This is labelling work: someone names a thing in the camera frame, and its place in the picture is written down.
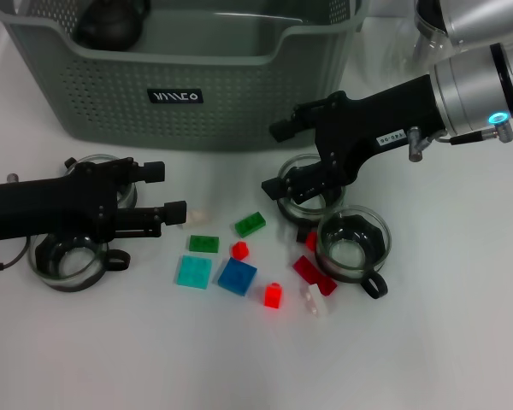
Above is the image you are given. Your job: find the tall bright red toy brick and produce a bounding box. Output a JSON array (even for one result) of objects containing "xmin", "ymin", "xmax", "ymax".
[{"xmin": 263, "ymin": 282, "xmax": 283, "ymax": 308}]

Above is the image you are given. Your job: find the cyan square toy brick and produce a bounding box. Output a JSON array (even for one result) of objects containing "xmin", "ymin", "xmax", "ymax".
[{"xmin": 174, "ymin": 255, "xmax": 214, "ymax": 290}]

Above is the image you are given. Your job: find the grey perforated storage bin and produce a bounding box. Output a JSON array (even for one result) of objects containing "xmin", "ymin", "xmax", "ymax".
[{"xmin": 0, "ymin": 0, "xmax": 371, "ymax": 153}]

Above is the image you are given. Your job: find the glass teacup with black sleeve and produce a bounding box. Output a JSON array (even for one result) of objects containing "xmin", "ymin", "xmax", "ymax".
[
  {"xmin": 315, "ymin": 205, "xmax": 392, "ymax": 300},
  {"xmin": 27, "ymin": 232, "xmax": 132, "ymax": 294},
  {"xmin": 275, "ymin": 152, "xmax": 347, "ymax": 244},
  {"xmin": 63, "ymin": 153, "xmax": 138, "ymax": 211}
]

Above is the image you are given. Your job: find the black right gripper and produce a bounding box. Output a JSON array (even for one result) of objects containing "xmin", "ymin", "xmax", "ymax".
[{"xmin": 261, "ymin": 74, "xmax": 449, "ymax": 206}]

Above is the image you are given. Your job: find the blue square toy brick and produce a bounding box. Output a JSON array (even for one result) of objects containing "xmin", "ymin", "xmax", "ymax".
[{"xmin": 216, "ymin": 256, "xmax": 258, "ymax": 296}]

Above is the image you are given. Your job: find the clear glass flask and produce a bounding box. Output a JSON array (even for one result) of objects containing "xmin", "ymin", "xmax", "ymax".
[{"xmin": 412, "ymin": 0, "xmax": 458, "ymax": 65}]

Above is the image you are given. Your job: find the green toy brick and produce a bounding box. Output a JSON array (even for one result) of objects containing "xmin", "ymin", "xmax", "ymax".
[
  {"xmin": 188, "ymin": 234, "xmax": 221, "ymax": 254},
  {"xmin": 233, "ymin": 211, "xmax": 268, "ymax": 238}
]

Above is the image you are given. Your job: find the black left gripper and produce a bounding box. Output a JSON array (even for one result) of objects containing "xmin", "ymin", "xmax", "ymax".
[{"xmin": 0, "ymin": 158, "xmax": 187, "ymax": 243}]

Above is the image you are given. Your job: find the dark clay teapot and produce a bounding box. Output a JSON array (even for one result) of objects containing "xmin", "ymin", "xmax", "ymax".
[{"xmin": 75, "ymin": 0, "xmax": 151, "ymax": 51}]

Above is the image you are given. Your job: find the long dark red toy brick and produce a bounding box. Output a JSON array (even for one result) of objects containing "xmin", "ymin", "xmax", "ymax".
[{"xmin": 292, "ymin": 255, "xmax": 339, "ymax": 296}]

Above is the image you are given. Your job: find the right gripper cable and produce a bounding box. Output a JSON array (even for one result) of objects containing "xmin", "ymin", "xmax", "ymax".
[{"xmin": 408, "ymin": 126, "xmax": 513, "ymax": 162}]

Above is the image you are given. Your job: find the white toy brick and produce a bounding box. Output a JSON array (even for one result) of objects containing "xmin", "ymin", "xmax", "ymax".
[
  {"xmin": 299, "ymin": 284, "xmax": 331, "ymax": 319},
  {"xmin": 186, "ymin": 208, "xmax": 213, "ymax": 227}
]

